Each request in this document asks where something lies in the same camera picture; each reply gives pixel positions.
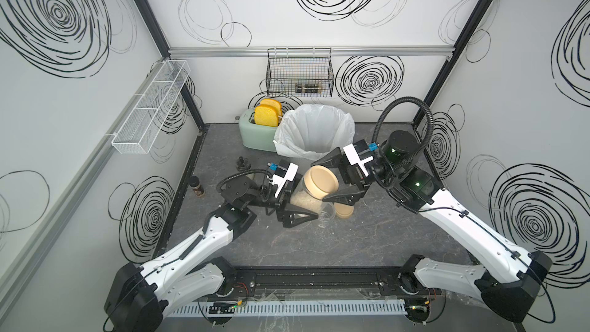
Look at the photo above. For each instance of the beige lid of jar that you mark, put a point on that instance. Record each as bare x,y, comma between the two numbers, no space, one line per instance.
343,211
320,182

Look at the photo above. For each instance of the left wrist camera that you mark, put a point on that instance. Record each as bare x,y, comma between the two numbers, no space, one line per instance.
281,176

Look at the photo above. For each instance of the small bottle black pump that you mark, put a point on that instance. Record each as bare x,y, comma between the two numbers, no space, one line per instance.
243,164

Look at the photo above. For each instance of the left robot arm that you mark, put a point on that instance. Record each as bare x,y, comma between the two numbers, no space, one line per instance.
143,295

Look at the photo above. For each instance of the white trash bag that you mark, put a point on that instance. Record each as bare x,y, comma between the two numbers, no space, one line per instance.
312,131

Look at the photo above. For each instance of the yellow toast slice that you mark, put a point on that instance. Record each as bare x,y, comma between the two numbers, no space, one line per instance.
266,115
274,104

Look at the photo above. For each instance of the rear yellow toast slice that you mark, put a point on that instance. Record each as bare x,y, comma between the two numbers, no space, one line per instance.
274,104

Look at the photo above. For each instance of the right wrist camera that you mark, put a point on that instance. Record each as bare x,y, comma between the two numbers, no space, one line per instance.
361,154

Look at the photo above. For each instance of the rice jar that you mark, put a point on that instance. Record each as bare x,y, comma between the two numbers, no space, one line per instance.
301,197
326,214

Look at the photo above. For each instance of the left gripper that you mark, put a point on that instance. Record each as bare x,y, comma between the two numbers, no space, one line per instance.
280,204

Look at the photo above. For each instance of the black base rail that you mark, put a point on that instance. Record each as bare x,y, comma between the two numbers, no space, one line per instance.
245,280

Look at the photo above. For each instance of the black wire wall basket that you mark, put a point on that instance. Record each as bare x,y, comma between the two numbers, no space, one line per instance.
288,66

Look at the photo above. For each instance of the dark spice bottle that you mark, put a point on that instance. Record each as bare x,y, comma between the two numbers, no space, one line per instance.
195,184

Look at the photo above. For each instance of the white mesh wall shelf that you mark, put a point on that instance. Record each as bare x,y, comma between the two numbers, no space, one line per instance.
142,126

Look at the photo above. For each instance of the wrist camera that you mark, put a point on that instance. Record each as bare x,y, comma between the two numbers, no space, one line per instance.
361,154
281,176

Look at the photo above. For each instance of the front yellow toast slice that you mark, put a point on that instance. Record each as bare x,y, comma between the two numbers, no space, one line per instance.
266,115

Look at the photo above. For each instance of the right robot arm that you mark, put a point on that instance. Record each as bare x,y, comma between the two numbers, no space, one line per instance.
507,278

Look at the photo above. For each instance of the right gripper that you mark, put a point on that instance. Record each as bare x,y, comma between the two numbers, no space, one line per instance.
349,174

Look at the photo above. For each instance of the white slotted cable duct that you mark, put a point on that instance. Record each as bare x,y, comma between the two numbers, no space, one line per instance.
219,309

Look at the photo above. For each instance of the bottle in wire basket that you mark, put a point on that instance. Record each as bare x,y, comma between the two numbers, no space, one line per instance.
308,89

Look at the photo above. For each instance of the mint green toaster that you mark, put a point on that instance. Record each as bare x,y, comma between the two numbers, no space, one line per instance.
257,137

